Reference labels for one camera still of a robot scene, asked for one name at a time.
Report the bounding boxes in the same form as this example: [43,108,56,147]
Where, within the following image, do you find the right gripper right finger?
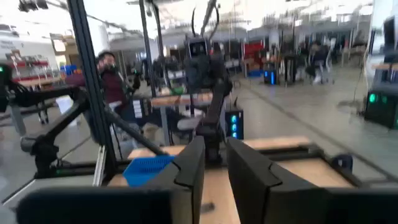
[226,137,330,224]

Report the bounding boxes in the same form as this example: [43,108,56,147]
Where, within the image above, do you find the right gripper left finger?
[145,135,206,224]

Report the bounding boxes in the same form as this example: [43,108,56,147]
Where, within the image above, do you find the wooden background table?
[150,92,215,147]

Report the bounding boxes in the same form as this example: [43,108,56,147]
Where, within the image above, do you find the blue plastic basket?
[123,155,177,188]

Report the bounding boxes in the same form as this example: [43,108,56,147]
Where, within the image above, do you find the red tool cabinet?
[244,42,265,71]

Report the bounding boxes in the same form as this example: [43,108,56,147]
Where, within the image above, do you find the black computer tower blue lights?
[224,107,245,140]
[263,68,278,85]

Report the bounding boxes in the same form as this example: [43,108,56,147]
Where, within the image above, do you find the black clamp hook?
[330,153,354,174]

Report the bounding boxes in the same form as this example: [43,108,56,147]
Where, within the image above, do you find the person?
[67,50,141,150]
[306,42,335,85]

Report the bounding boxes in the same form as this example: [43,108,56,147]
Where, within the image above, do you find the black box green light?
[363,90,398,130]

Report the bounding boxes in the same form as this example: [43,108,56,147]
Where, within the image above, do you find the red storage shelf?
[6,55,58,83]

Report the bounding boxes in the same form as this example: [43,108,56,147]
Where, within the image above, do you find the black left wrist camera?
[185,37,210,58]

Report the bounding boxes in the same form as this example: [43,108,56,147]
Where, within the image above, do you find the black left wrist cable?
[190,0,221,40]

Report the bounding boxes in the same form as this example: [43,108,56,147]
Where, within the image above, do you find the silver frame bracket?
[92,145,108,187]

